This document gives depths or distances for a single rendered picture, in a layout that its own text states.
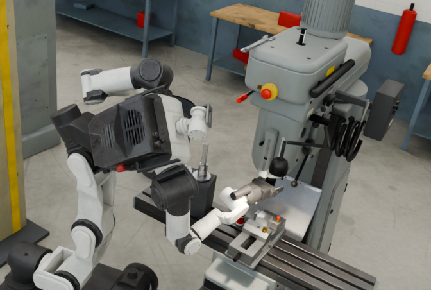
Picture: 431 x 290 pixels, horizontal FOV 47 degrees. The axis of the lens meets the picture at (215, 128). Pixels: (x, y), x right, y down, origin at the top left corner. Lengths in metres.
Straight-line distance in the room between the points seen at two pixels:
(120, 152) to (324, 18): 0.97
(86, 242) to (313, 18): 1.31
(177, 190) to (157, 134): 0.21
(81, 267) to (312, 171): 1.20
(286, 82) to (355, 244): 2.51
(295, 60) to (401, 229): 2.91
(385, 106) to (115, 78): 1.09
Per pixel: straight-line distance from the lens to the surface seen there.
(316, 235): 2.78
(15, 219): 3.72
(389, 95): 2.14
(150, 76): 1.81
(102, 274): 2.67
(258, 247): 2.28
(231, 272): 2.40
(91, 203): 2.11
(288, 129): 1.99
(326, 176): 2.56
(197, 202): 2.45
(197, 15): 7.21
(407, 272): 4.07
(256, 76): 1.82
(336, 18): 2.09
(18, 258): 2.56
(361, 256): 4.03
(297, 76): 1.76
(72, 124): 1.96
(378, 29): 6.25
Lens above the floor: 2.46
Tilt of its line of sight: 28 degrees down
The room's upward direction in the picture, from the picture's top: 8 degrees clockwise
